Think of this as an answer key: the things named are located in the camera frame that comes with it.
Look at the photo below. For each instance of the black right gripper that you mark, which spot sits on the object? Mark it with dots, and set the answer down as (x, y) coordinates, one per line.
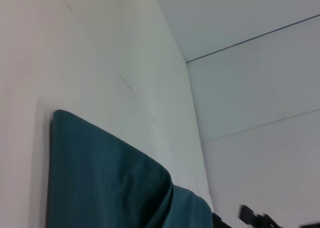
(275, 221)

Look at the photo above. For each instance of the teal t-shirt with FREE print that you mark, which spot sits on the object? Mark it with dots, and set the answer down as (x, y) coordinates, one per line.
(100, 175)

